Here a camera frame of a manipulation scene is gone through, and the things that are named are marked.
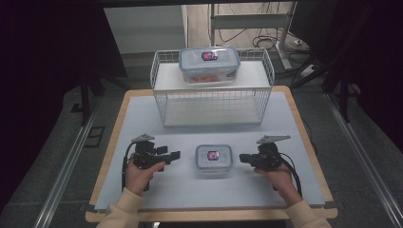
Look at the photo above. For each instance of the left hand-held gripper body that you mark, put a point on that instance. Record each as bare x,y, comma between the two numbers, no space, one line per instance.
145,155

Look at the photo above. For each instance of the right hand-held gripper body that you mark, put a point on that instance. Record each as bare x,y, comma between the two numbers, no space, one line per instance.
268,156

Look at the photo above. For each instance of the small clear plastic food container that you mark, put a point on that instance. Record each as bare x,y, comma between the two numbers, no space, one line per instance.
214,158

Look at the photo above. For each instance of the large clear plastic food container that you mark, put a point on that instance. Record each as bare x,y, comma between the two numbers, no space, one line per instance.
209,65

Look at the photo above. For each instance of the person's left hand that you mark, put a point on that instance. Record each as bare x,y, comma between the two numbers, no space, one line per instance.
138,179

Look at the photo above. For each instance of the person's right hand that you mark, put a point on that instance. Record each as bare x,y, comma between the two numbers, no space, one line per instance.
280,180

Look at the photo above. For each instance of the wooden table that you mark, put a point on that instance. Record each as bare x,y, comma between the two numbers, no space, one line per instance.
109,148

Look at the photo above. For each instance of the black stand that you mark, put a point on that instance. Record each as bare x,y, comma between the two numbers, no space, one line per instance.
85,101

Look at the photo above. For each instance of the white power strip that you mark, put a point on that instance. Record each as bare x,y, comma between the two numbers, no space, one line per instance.
308,71

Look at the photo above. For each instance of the white panel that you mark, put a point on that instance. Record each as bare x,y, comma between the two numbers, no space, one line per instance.
144,28

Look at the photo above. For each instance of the metal floor rail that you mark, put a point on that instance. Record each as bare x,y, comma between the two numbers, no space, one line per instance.
364,161
63,177

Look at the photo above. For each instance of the grey metal desk frame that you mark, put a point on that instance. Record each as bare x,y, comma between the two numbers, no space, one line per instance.
247,20

